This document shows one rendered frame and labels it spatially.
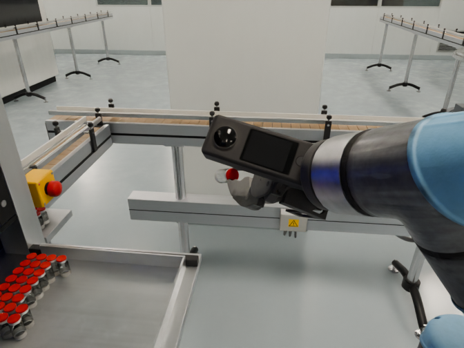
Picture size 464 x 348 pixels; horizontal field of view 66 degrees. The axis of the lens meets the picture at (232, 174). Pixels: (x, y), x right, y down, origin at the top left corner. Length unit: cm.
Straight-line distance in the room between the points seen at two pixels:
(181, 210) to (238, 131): 136
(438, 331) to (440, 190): 39
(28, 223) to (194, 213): 91
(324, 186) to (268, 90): 174
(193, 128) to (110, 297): 87
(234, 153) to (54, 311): 56
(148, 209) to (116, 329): 107
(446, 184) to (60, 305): 73
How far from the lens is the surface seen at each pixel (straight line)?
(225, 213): 169
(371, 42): 885
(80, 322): 79
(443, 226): 28
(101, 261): 90
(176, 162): 162
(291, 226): 165
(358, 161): 29
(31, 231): 98
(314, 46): 201
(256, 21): 199
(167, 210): 174
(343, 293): 209
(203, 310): 193
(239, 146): 37
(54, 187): 98
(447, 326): 63
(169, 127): 152
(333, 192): 32
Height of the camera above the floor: 144
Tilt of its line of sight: 28 degrees down
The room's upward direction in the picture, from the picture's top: straight up
